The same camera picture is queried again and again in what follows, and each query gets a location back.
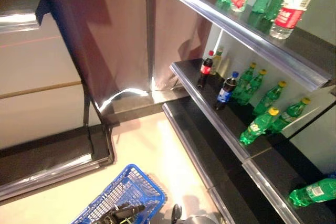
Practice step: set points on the small yellow drink bottle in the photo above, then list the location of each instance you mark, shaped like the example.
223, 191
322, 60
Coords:
217, 62

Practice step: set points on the brown reflective back panel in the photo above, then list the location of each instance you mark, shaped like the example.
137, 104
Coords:
105, 24

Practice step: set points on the black shelf support bracket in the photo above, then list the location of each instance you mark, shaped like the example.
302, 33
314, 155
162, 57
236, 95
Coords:
86, 108

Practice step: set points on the small Coca-Cola bottle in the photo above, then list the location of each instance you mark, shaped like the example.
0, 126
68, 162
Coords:
206, 69

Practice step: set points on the blue plastic shopping basket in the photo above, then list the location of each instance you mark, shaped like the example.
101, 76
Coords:
131, 182

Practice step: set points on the grey metal panel post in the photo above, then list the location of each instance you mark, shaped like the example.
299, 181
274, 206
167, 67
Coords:
151, 24

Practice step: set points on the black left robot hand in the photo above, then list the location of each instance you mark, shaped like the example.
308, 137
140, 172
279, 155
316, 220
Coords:
120, 212

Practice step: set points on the robot right leg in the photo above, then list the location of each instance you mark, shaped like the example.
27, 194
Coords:
176, 212

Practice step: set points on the dark base plinth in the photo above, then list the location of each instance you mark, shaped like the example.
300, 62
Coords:
147, 106

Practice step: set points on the black shelf upright post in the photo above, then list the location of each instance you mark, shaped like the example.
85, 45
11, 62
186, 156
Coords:
312, 119

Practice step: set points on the small Pepsi cola bottle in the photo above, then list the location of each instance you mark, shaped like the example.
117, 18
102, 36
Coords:
224, 94

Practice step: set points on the large water bottle red label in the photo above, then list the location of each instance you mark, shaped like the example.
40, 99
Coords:
290, 11

